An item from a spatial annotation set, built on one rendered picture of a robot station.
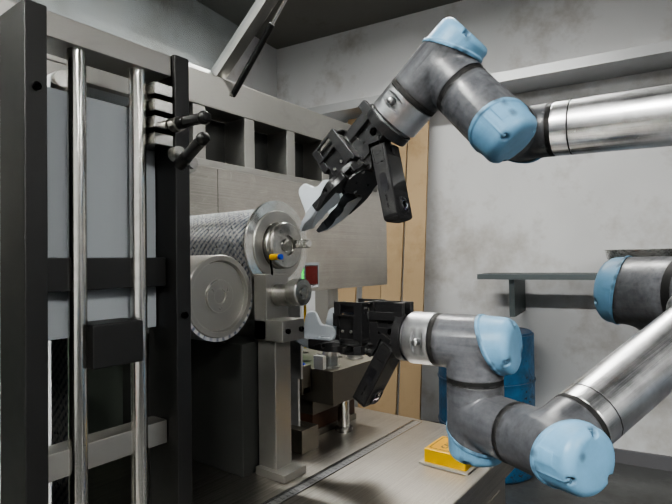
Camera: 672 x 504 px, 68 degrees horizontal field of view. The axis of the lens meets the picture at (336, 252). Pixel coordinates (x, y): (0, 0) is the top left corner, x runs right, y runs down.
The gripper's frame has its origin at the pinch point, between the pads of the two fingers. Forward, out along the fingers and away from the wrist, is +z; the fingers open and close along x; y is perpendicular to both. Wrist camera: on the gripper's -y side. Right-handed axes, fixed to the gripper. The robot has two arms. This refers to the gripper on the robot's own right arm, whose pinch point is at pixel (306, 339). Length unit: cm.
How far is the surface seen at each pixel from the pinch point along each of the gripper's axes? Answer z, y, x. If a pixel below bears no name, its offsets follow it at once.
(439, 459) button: -21.1, -17.8, -6.8
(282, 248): -0.8, 15.6, 6.6
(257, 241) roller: 0.6, 16.6, 10.7
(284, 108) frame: 35, 54, -33
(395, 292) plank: 113, -8, -227
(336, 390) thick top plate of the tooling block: -2.4, -9.4, -5.2
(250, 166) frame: 35, 37, -21
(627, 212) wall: -17, 40, -277
